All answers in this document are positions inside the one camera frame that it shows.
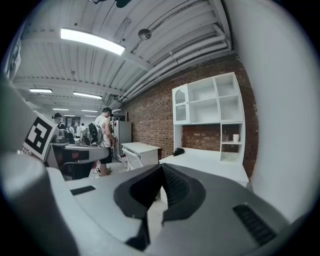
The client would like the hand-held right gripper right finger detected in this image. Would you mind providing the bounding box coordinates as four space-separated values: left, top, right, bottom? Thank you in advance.
147 163 293 256

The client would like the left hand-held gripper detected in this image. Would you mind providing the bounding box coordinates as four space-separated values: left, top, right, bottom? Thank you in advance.
21 110 111 165

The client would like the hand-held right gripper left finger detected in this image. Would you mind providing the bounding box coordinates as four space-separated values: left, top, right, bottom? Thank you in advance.
65 163 163 256

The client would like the white cabinet door with glass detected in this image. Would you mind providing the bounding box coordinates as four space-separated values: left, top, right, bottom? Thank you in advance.
172 84 191 126

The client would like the grey metal cabinet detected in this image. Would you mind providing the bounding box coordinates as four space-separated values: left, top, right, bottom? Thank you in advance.
113 120 133 159

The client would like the small white desk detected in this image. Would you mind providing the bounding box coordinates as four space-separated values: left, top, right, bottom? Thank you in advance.
120 141 163 173

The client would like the white wall cabinet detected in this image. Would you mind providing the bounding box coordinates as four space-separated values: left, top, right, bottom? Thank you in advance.
172 72 247 165

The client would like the white mesh chair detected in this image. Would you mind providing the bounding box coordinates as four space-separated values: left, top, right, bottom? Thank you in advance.
121 147 145 173

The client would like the person's white shirt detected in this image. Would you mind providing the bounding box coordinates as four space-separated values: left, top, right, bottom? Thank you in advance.
0 72 37 153

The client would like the round metal ceiling fixture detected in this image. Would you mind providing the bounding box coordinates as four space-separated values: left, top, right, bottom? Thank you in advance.
138 28 153 41

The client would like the row of white ceiling pipes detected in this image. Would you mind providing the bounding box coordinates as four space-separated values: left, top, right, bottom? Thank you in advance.
117 22 232 102

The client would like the white wire rack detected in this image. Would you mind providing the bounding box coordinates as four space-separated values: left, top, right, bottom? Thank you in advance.
111 108 128 123

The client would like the black head-mounted camera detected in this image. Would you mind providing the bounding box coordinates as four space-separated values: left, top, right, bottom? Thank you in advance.
114 0 133 9

